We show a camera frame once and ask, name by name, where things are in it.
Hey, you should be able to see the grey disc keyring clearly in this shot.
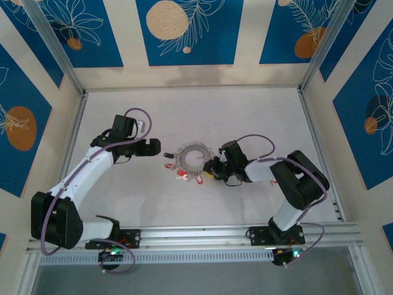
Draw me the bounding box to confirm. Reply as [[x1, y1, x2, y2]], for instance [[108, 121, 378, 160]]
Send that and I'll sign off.
[[176, 144, 212, 178]]

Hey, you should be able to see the blue poster with orange circle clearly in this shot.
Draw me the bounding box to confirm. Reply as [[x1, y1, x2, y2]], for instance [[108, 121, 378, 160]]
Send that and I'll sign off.
[[0, 42, 53, 199], [259, 0, 352, 65], [332, 26, 393, 191], [36, 0, 125, 69]]

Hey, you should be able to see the controller board with green light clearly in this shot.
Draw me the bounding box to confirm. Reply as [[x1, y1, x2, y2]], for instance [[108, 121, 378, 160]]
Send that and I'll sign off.
[[97, 245, 125, 262], [271, 247, 305, 267]]

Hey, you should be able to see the blue poster with cream circle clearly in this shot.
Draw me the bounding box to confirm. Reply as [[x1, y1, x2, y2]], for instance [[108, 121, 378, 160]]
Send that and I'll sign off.
[[136, 0, 246, 67]]

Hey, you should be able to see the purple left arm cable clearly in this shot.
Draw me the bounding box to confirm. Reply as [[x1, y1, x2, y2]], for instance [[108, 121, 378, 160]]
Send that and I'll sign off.
[[40, 108, 154, 256]]

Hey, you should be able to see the aluminium table side rail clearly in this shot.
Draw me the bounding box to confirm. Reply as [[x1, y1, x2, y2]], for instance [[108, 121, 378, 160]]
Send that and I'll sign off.
[[298, 87, 380, 295], [15, 92, 89, 295]]

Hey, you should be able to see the aluminium mounting rail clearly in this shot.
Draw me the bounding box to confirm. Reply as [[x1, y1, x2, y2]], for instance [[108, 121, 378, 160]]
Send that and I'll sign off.
[[26, 221, 364, 251]]

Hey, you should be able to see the aluminium table end rail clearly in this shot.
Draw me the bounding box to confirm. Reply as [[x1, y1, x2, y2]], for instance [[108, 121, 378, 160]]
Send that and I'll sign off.
[[83, 85, 303, 93]]

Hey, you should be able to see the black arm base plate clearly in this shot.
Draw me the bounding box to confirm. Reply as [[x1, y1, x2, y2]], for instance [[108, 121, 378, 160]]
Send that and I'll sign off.
[[85, 228, 142, 250], [247, 225, 307, 247]]

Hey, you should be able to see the grey slotted cable duct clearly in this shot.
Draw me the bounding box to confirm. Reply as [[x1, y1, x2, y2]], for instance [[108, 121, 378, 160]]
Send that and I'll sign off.
[[39, 248, 276, 266]]

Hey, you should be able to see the aluminium frame post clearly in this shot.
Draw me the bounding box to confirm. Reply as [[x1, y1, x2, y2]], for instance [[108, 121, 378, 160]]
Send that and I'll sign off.
[[298, 0, 360, 93], [21, 0, 86, 96]]

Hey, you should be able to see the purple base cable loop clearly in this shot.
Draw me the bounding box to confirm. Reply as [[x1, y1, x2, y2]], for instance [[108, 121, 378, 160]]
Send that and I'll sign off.
[[99, 242, 136, 274], [284, 222, 325, 268]]

